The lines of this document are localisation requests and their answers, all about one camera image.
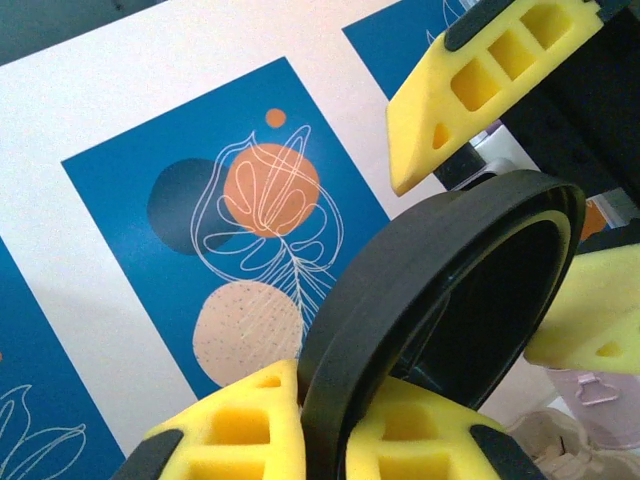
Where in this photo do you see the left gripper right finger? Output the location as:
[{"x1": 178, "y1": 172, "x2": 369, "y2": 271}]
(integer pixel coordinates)
[{"x1": 344, "y1": 374, "x2": 544, "y2": 480}]

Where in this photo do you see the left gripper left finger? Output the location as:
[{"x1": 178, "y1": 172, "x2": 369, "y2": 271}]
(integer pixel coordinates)
[{"x1": 107, "y1": 358, "x2": 307, "y2": 480}]

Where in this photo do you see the brown pulp cup carrier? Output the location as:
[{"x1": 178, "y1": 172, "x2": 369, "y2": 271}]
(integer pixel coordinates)
[{"x1": 502, "y1": 407, "x2": 640, "y2": 480}]

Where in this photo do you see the black plastic cup lid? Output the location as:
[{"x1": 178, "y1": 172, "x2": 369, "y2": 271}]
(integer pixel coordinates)
[{"x1": 298, "y1": 168, "x2": 587, "y2": 480}]

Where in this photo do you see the pink straw holder cup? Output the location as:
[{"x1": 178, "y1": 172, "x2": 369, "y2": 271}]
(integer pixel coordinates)
[{"x1": 547, "y1": 363, "x2": 640, "y2": 454}]

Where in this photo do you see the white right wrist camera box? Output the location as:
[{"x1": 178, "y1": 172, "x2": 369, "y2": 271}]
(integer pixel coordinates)
[{"x1": 467, "y1": 127, "x2": 524, "y2": 179}]

